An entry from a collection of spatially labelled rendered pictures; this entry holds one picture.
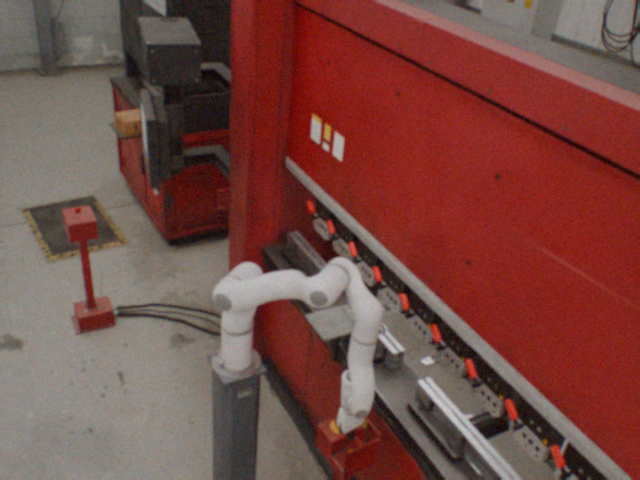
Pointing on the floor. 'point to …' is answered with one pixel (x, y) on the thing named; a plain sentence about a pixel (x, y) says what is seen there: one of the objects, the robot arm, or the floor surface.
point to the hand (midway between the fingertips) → (350, 434)
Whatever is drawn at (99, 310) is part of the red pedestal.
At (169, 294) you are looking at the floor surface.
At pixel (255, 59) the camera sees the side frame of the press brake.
